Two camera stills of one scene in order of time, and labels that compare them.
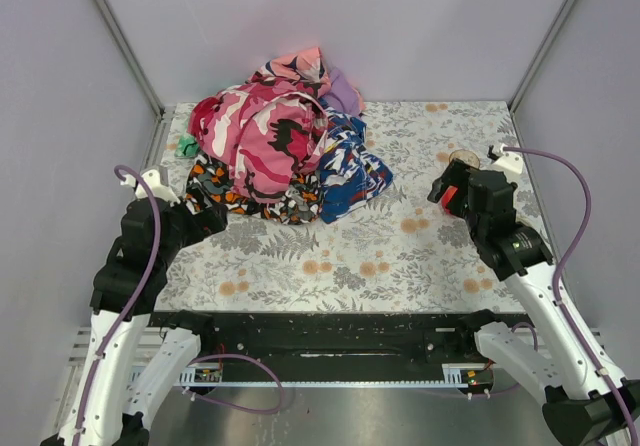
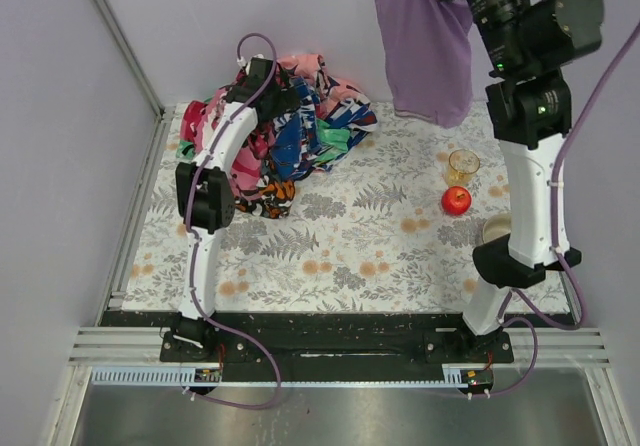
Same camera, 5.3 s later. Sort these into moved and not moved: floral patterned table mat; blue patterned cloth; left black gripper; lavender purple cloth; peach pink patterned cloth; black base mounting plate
Moved: blue patterned cloth; lavender purple cloth; left black gripper
Not moved: floral patterned table mat; peach pink patterned cloth; black base mounting plate
